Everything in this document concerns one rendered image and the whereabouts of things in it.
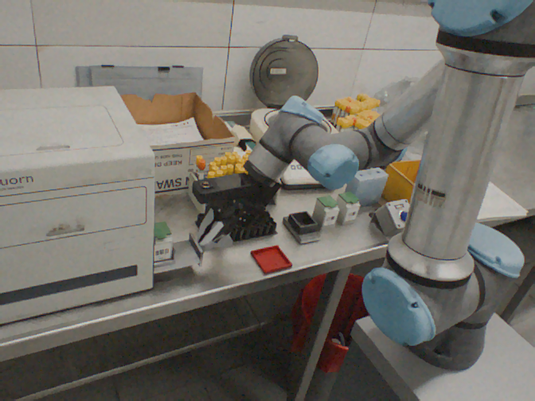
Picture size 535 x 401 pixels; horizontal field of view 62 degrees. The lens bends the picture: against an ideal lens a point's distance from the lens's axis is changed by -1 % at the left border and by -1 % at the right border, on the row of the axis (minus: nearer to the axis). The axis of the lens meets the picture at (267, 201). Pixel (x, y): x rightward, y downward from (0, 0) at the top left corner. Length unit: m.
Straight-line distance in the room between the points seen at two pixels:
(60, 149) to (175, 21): 0.71
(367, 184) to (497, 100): 0.68
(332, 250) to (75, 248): 0.56
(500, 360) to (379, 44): 1.17
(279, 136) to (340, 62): 0.87
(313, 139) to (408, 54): 1.14
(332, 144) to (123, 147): 0.33
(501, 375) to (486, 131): 0.49
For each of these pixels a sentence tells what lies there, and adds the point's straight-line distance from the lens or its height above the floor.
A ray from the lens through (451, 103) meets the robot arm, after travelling 0.55.
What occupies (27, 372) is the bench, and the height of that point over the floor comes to 0.27.
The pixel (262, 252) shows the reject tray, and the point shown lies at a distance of 1.00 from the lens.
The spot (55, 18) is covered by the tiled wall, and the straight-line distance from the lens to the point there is 1.28.
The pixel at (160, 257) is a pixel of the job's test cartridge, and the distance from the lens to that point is 0.87.
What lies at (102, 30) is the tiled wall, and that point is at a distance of 1.30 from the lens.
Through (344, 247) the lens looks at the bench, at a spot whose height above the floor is 0.88.
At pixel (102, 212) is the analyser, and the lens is 0.75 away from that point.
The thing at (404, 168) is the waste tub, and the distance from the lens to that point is 1.33.
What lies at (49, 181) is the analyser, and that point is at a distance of 0.70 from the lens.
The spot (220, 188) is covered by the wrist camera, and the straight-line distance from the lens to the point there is 0.83.
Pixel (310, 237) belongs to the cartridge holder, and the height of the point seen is 0.89.
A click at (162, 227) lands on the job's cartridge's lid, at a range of 0.86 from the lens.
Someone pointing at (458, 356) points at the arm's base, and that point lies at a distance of 0.85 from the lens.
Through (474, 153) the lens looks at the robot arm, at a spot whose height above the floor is 1.32.
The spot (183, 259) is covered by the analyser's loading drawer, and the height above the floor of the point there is 0.92.
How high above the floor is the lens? 1.52
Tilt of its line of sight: 34 degrees down
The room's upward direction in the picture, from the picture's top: 11 degrees clockwise
